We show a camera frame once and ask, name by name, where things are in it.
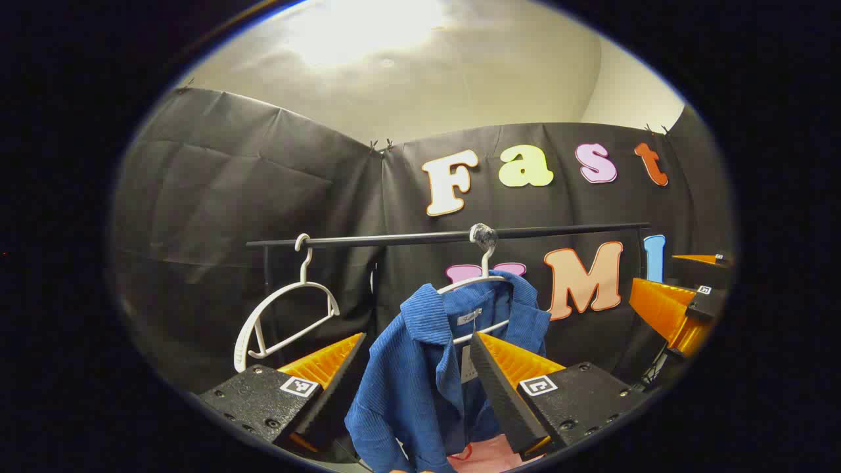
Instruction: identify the pink laundry hamper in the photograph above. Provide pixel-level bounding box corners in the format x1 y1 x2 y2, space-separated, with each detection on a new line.
447 434 526 473

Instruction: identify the black backdrop cloth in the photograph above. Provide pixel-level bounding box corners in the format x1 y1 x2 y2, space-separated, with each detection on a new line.
112 85 733 395

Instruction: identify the white hanger with taped hook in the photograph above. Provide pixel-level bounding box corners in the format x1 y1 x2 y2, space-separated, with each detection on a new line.
437 223 511 346

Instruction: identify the black clothes rack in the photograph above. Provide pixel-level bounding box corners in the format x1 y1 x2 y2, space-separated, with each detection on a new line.
246 222 652 369

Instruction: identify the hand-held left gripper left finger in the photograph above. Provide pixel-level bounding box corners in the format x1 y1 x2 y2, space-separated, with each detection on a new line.
199 332 367 454

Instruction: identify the plain white plastic hanger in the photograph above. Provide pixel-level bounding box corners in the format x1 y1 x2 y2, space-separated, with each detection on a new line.
233 233 341 373

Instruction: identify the blue corduroy shirt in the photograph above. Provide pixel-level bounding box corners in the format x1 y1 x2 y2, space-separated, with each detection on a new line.
344 271 553 473

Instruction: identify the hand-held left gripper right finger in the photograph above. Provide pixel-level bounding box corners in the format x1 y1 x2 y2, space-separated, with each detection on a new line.
468 331 651 462

